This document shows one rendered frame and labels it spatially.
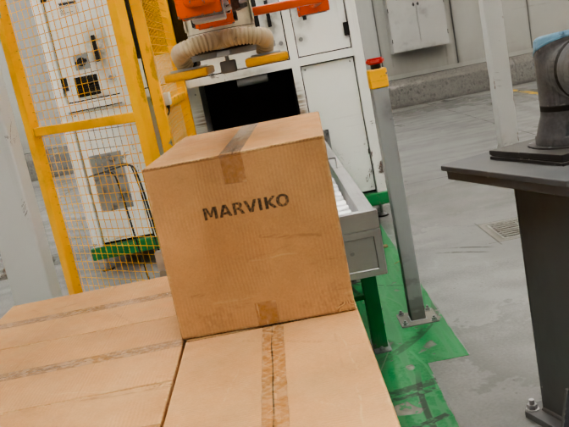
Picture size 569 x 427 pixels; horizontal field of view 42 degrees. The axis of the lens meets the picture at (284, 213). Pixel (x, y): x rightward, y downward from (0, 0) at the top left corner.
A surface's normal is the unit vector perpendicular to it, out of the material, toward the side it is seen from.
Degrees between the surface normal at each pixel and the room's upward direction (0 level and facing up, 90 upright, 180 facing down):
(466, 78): 90
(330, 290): 90
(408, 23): 90
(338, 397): 0
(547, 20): 90
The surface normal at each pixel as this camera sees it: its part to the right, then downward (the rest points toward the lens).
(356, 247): 0.03, 0.21
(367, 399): -0.19, -0.96
